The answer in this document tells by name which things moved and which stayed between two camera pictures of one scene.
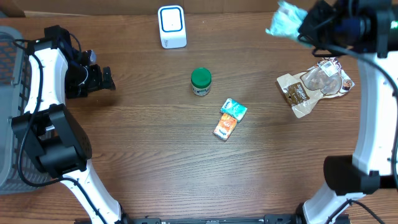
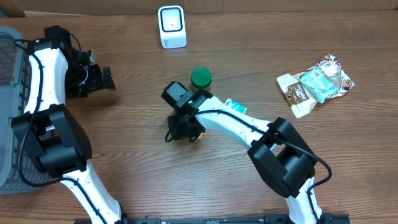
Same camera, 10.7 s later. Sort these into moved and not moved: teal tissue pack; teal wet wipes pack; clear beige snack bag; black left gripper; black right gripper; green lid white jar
Moved: teal wet wipes pack; black right gripper
Not moved: clear beige snack bag; black left gripper; green lid white jar; teal tissue pack
